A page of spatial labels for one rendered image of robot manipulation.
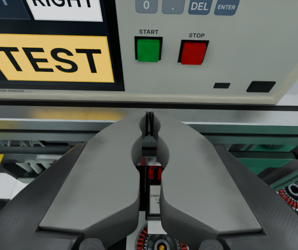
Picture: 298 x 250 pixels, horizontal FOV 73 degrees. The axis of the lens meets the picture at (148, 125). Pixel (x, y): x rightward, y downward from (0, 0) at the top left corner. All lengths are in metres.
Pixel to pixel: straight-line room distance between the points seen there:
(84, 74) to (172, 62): 0.08
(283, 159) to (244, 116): 0.11
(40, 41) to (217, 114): 0.18
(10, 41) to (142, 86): 0.12
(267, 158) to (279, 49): 0.16
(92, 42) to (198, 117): 0.13
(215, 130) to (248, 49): 0.09
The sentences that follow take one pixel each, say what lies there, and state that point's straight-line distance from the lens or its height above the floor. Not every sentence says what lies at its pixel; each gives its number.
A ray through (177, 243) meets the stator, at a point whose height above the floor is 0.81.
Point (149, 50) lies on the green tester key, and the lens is 0.17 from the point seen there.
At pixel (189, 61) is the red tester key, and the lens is 0.18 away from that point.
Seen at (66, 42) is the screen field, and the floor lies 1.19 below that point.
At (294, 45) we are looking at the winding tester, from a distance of 0.22.
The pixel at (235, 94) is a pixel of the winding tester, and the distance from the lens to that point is 0.24.
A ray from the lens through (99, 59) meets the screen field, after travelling 0.19.
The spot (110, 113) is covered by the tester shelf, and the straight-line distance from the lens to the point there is 0.22.
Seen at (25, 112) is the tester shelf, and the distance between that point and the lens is 0.25.
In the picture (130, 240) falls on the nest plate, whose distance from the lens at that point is 0.51.
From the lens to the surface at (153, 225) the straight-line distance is 0.44.
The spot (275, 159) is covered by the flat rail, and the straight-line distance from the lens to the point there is 0.32.
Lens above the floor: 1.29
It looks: 56 degrees down
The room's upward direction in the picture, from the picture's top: 2 degrees clockwise
